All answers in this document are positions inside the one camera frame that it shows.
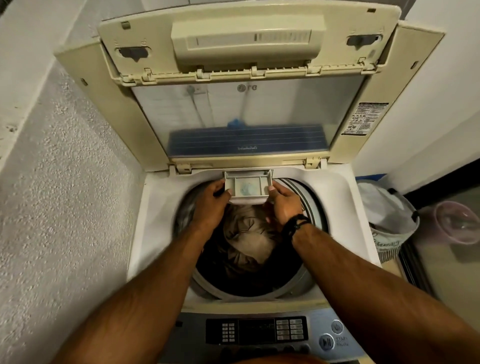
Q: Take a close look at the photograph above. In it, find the white and blue washing machine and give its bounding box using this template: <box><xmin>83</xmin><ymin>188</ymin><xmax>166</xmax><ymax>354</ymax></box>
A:
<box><xmin>54</xmin><ymin>0</ymin><xmax>447</xmax><ymax>364</ymax></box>

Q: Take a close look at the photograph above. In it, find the black wrist band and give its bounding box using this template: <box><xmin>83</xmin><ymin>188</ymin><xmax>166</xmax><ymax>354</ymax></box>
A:
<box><xmin>281</xmin><ymin>213</ymin><xmax>313</xmax><ymax>242</ymax></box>

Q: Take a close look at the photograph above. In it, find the person's left hand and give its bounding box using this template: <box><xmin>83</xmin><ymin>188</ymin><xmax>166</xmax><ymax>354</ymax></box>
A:
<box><xmin>191</xmin><ymin>179</ymin><xmax>233</xmax><ymax>236</ymax></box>

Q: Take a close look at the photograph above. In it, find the black white warning sticker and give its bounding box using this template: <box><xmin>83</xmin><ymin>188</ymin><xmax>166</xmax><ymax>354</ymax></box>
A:
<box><xmin>341</xmin><ymin>101</ymin><xmax>390</xmax><ymax>137</ymax></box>

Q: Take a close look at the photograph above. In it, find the person's right hand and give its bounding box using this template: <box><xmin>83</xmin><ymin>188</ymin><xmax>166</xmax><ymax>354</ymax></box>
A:
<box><xmin>264</xmin><ymin>179</ymin><xmax>305</xmax><ymax>233</ymax></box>

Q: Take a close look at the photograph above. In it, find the person's orange shirt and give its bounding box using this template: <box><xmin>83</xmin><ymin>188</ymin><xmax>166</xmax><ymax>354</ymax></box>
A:
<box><xmin>236</xmin><ymin>353</ymin><xmax>327</xmax><ymax>364</ymax></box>

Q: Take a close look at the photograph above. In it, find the tan clothes piece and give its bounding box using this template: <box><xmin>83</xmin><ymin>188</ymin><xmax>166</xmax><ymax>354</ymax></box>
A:
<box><xmin>223</xmin><ymin>204</ymin><xmax>283</xmax><ymax>268</ymax></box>

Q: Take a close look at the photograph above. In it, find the pink plastic bucket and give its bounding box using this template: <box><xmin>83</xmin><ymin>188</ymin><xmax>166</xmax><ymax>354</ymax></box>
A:
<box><xmin>433</xmin><ymin>200</ymin><xmax>480</xmax><ymax>247</ymax></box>

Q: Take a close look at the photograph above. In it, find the person's right forearm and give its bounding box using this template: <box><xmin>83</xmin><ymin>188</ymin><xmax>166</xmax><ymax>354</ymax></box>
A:
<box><xmin>291</xmin><ymin>223</ymin><xmax>480</xmax><ymax>364</ymax></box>

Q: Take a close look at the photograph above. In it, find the white detergent drawer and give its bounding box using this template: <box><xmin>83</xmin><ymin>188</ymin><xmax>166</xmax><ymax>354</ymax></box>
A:
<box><xmin>223</xmin><ymin>169</ymin><xmax>275</xmax><ymax>206</ymax></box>

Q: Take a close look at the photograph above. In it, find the washing machine glass lid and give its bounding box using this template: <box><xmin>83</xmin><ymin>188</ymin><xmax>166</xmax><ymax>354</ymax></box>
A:
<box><xmin>54</xmin><ymin>0</ymin><xmax>447</xmax><ymax>176</ymax></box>

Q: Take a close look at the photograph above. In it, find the white round laundry hamper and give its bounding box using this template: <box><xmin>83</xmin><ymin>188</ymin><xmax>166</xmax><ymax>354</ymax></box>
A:
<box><xmin>356</xmin><ymin>179</ymin><xmax>421</xmax><ymax>264</ymax></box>

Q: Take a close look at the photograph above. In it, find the person's left forearm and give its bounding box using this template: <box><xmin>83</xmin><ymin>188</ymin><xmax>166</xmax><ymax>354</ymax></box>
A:
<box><xmin>50</xmin><ymin>221</ymin><xmax>222</xmax><ymax>364</ymax></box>

